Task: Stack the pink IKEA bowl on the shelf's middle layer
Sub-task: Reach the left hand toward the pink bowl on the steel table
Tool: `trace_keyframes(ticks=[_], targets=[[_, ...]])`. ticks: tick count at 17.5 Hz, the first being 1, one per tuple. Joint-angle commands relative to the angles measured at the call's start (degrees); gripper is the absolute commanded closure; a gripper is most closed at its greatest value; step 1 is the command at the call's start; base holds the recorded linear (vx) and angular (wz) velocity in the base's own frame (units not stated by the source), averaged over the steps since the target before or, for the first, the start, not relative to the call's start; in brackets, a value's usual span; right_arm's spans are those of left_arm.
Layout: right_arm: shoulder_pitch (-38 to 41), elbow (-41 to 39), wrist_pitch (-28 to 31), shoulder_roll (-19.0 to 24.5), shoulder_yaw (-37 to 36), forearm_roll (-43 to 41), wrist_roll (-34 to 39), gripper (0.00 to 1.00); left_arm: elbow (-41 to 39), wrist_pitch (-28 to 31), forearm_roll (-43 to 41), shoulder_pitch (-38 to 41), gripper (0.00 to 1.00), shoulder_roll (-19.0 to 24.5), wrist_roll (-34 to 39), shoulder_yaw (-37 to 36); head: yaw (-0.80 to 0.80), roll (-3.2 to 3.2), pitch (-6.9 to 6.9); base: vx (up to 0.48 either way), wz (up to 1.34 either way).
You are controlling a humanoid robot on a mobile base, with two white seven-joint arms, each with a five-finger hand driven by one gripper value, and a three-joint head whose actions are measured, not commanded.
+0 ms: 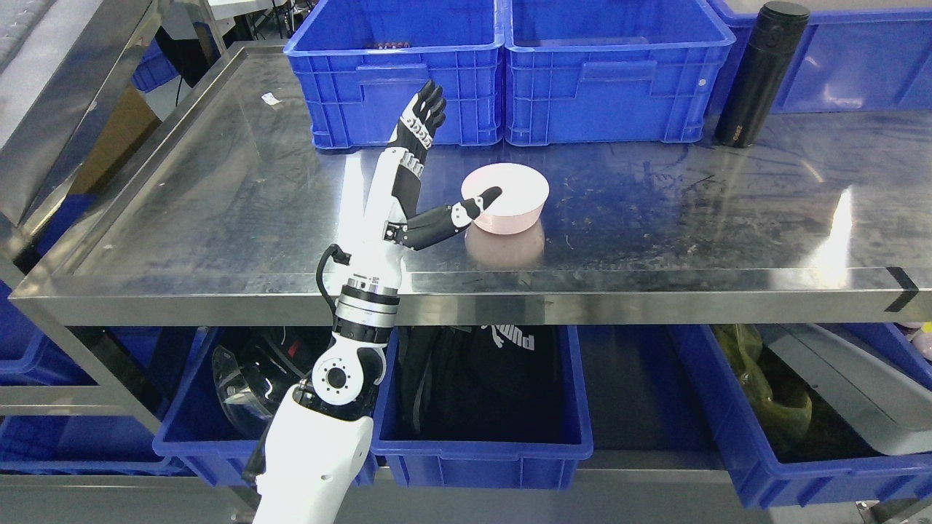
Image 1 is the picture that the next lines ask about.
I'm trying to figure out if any blue crate top right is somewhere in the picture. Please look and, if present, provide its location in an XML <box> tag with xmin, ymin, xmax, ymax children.
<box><xmin>705</xmin><ymin>0</ymin><xmax>932</xmax><ymax>117</ymax></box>

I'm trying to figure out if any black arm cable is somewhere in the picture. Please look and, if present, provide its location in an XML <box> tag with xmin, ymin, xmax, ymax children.
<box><xmin>316</xmin><ymin>245</ymin><xmax>352</xmax><ymax>315</ymax></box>

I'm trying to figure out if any blue bin with black bag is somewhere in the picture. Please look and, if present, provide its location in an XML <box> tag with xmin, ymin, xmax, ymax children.
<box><xmin>371</xmin><ymin>325</ymin><xmax>595</xmax><ymax>491</ymax></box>

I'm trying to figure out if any pink plastic bowl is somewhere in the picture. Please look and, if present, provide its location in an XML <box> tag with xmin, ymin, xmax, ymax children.
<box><xmin>460</xmin><ymin>163</ymin><xmax>550</xmax><ymax>235</ymax></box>

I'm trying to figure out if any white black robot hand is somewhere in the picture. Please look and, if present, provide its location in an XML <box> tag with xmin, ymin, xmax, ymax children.
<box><xmin>349</xmin><ymin>80</ymin><xmax>503</xmax><ymax>289</ymax></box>

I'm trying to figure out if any blue bin with helmet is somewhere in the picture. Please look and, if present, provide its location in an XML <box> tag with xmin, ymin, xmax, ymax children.
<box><xmin>152</xmin><ymin>326</ymin><xmax>379</xmax><ymax>487</ymax></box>

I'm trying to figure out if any black helmet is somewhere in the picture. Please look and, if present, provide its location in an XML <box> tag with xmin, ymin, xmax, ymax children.
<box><xmin>210</xmin><ymin>326</ymin><xmax>331</xmax><ymax>439</ymax></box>

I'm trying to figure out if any blue crate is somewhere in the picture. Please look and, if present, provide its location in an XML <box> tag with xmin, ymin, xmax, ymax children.
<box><xmin>502</xmin><ymin>1</ymin><xmax>735</xmax><ymax>146</ymax></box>
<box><xmin>705</xmin><ymin>0</ymin><xmax>932</xmax><ymax>117</ymax></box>
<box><xmin>283</xmin><ymin>1</ymin><xmax>504</xmax><ymax>150</ymax></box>

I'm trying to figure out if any black puma bag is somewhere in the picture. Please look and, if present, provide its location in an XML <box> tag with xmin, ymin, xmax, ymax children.
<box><xmin>394</xmin><ymin>325</ymin><xmax>564</xmax><ymax>443</ymax></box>

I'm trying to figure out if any blue crate top middle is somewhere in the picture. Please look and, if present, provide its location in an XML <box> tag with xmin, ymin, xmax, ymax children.
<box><xmin>502</xmin><ymin>1</ymin><xmax>735</xmax><ymax>146</ymax></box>

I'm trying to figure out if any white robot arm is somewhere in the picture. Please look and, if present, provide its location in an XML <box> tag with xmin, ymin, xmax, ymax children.
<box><xmin>254</xmin><ymin>273</ymin><xmax>400</xmax><ymax>523</ymax></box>

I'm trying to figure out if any blue crate top left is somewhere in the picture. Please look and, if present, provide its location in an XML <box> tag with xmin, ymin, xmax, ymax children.
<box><xmin>283</xmin><ymin>1</ymin><xmax>504</xmax><ymax>150</ymax></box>

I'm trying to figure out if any blue bin lower right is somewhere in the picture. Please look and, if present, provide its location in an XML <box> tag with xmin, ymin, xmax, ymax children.
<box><xmin>668</xmin><ymin>325</ymin><xmax>931</xmax><ymax>509</ymax></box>

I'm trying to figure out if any steel table frame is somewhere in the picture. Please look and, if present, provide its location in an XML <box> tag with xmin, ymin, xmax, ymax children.
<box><xmin>11</xmin><ymin>42</ymin><xmax>930</xmax><ymax>351</ymax></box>

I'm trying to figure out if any black thermos bottle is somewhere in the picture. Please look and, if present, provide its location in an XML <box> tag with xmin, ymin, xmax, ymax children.
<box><xmin>715</xmin><ymin>1</ymin><xmax>811</xmax><ymax>148</ymax></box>

